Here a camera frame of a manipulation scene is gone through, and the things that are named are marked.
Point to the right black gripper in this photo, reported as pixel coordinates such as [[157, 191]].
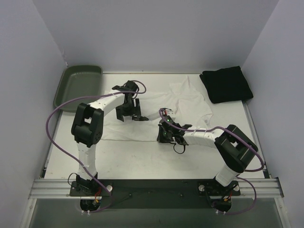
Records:
[[164, 134]]

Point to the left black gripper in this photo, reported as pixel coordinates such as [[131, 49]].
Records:
[[129, 112]]

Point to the white t-shirt with robot print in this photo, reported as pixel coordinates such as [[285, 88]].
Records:
[[187, 104]]

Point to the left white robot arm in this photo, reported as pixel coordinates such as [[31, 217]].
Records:
[[87, 127]]

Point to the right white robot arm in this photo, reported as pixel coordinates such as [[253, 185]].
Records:
[[235, 148]]

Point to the dark green plastic tray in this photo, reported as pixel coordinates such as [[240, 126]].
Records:
[[77, 81]]

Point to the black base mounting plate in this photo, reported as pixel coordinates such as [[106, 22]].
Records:
[[154, 194]]

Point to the folded black t-shirt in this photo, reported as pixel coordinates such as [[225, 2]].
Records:
[[226, 85]]

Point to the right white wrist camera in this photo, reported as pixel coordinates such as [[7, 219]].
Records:
[[168, 112]]

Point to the aluminium extrusion rail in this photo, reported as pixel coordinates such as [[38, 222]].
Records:
[[59, 188]]

